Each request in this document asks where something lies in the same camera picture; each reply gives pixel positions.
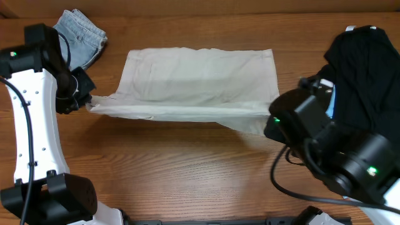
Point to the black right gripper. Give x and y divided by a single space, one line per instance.
278 125

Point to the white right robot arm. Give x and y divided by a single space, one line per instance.
359 165

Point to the black shirt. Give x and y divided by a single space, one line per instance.
364 67

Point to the light blue garment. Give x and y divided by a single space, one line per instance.
330 109

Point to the beige khaki shorts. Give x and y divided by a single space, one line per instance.
179 84

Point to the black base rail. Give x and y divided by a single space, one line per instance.
310 216

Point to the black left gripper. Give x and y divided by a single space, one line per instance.
82 86

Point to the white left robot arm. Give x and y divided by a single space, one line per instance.
41 85

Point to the folded light blue jeans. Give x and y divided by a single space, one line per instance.
81 41

